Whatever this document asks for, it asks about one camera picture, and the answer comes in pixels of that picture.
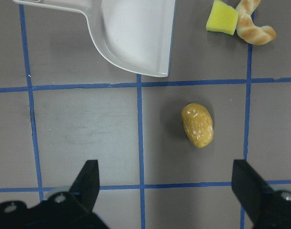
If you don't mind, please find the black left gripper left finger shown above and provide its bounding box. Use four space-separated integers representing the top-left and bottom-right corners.
0 160 107 229

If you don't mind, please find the beige plastic dustpan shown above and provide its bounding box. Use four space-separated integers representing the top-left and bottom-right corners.
16 0 176 78

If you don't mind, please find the twisted bread croissant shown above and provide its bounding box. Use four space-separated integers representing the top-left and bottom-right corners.
236 0 277 45

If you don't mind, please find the yellow-brown potato bun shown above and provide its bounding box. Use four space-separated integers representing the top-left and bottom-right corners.
181 103 214 148

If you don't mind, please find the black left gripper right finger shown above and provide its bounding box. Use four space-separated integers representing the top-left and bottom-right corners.
231 159 291 229

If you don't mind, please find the yellow sponge piece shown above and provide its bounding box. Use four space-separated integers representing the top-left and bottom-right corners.
206 0 238 35

